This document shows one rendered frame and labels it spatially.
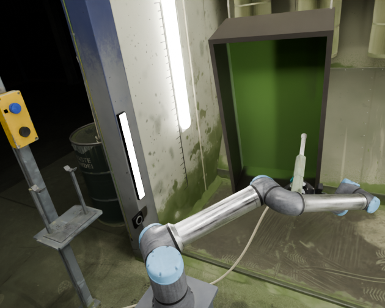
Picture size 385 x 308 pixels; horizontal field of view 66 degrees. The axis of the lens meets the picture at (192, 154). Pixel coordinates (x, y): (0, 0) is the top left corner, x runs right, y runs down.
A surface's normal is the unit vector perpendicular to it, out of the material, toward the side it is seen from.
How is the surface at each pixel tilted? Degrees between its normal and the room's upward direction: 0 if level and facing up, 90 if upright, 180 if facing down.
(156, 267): 5
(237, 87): 101
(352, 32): 90
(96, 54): 90
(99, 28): 90
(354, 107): 57
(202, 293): 0
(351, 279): 0
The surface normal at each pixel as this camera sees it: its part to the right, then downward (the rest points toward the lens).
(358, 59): -0.47, 0.46
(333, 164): -0.46, -0.10
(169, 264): -0.09, -0.84
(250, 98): -0.35, 0.63
